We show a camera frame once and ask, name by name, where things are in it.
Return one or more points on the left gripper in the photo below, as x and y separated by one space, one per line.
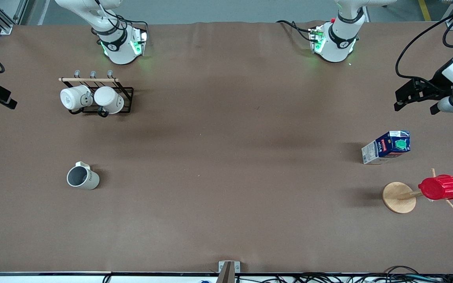
437 83

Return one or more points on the blue white milk carton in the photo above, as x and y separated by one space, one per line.
383 149

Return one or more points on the grey ceramic mug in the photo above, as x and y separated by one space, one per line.
89 181

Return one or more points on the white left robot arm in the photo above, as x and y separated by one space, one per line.
338 47

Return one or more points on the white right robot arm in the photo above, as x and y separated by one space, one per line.
118 51

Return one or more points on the red plastic cup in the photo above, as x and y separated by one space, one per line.
441 188

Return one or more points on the white ceramic mug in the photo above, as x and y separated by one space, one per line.
110 100
73 98

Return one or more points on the wooden mug tree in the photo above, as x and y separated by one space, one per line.
397 198

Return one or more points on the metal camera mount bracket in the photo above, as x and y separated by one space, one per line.
226 275

